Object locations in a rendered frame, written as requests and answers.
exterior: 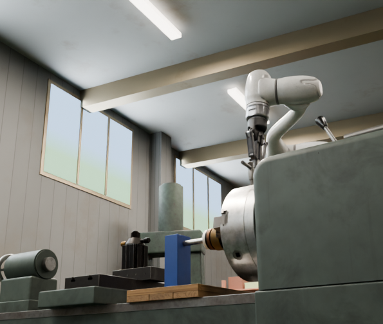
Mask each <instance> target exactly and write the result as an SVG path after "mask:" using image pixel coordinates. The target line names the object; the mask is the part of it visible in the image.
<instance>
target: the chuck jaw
mask: <svg viewBox="0 0 383 324"><path fill-rule="evenodd" d="M228 216H229V213H228V212H227V211H225V213H222V214H221V216H219V217H214V221H213V229H215V230H216V238H218V239H220V240H221V233H220V224H224V226H226V225H227V223H228Z"/></svg>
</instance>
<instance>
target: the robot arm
mask: <svg viewBox="0 0 383 324"><path fill-rule="evenodd" d="M321 96H322V85H321V82H320V80H318V79H317V78H315V77H312V76H288V77H284V78H278V79H273V78H271V76H270V75H269V74H268V73H267V72H266V71H265V70H262V69H258V70H255V71H252V72H251V73H250V74H249V75H248V78H247V82H246V86H245V103H246V121H248V123H247V129H248V131H246V132H245V134H246V137H247V147H248V156H249V157H250V158H251V159H249V161H253V162H254V168H256V166H257V164H258V163H259V162H260V161H261V160H263V159H264V158H265V154H266V155H267V157H269V156H274V155H278V154H282V153H285V152H291V151H294V150H299V149H304V148H307V147H312V146H316V145H320V144H323V143H328V142H324V141H313V142H305V143H300V144H295V145H286V144H285V143H284V142H283V140H282V139H281V138H282V136H283V135H284V134H285V133H286V132H287V131H288V130H289V129H291V128H292V127H293V126H294V125H295V124H296V123H297V122H298V121H299V120H300V119H301V118H302V117H303V115H304V113H305V111H306V108H307V107H308V106H309V105H310V104H311V103H314V102H316V101H318V99H320V97H321ZM275 105H285V107H288V108H289V109H290V111H289V112H288V113H287V114H286V115H284V116H283V117H282V118H281V119H280V120H279V121H278V122H277V123H276V124H275V125H274V126H273V127H272V128H271V129H270V130H269V132H268V134H267V136H266V142H265V135H264V133H265V131H266V130H267V122H268V121H269V110H270V107H273V106H275Z"/></svg>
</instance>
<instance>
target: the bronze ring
mask: <svg viewBox="0 0 383 324"><path fill-rule="evenodd" d="M205 243H206V245H207V247H208V248H209V249H210V250H217V251H221V250H224V249H223V245H222V241H221V240H220V239H218V238H216V230H215V229H213V228H211V229H208V230H207V231H206V233H205Z"/></svg>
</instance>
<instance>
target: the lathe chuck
mask: <svg viewBox="0 0 383 324"><path fill-rule="evenodd" d="M253 187H254V185H250V186H245V187H241V188H236V189H233V190H232V191H231V192H230V193H229V194H228V195H227V196H226V198H225V200H224V203H223V206H222V209H221V214H222V213H225V212H228V213H229V216H228V223H227V225H226V226H224V224H220V233H221V241H222V245H223V249H224V252H225V255H226V258H227V260H228V262H229V264H230V266H231V268H232V269H233V270H234V272H235V273H236V274H237V275H238V276H239V277H240V278H242V279H243V280H245V281H248V282H256V281H258V275H257V265H256V264H255V262H254V260H253V258H252V256H251V254H250V251H249V248H248V244H247V239H246V235H245V225H244V212H245V203H246V200H247V197H248V194H249V192H250V191H251V189H252V188H253ZM235 250H238V251H240V252H241V253H242V255H243V258H242V259H241V260H238V259H236V258H235V257H234V255H233V252H234V251H235Z"/></svg>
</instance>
